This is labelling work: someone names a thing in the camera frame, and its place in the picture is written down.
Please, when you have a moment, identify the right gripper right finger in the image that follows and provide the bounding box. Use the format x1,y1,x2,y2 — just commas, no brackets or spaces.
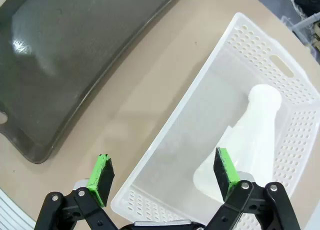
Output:
207,147,301,230

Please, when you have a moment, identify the white perforated plastic basket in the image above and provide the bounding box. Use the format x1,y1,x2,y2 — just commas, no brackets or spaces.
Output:
110,12,320,230

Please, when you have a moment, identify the clear plastic storage box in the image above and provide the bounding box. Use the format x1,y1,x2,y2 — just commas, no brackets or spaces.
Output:
281,14,320,49

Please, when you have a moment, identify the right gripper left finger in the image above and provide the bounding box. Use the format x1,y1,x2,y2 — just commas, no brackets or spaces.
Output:
33,153,121,230

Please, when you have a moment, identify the translucent white conical flask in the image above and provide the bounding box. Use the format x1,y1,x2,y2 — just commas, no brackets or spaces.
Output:
192,84,283,202

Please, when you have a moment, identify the dark brown plastic tray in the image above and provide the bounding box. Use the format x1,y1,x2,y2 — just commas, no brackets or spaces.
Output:
0,0,186,164

